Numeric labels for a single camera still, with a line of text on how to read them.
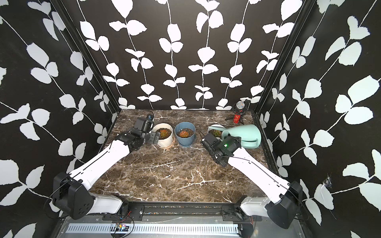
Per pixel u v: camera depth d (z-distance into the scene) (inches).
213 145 22.1
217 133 37.4
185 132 38.5
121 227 27.9
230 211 29.4
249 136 28.7
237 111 37.3
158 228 27.6
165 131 38.0
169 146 38.2
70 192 15.7
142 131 24.2
